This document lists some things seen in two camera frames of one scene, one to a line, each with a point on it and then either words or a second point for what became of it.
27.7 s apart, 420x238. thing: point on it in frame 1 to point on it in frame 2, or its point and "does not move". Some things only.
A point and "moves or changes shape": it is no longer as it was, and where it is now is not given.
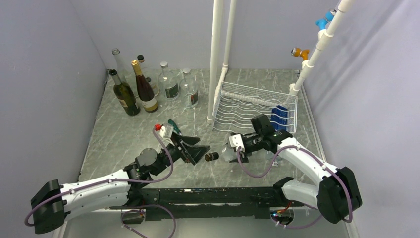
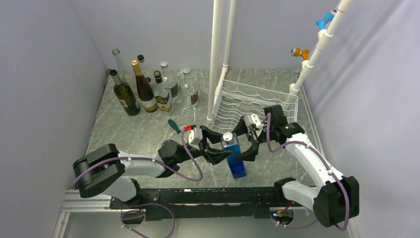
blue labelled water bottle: (279, 118) moves or changes shape
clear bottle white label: (150, 77) does not move
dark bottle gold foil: (145, 92) does not move
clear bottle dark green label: (189, 90) does not move
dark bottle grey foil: (125, 95) does not move
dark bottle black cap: (211, 156) moves or changes shape
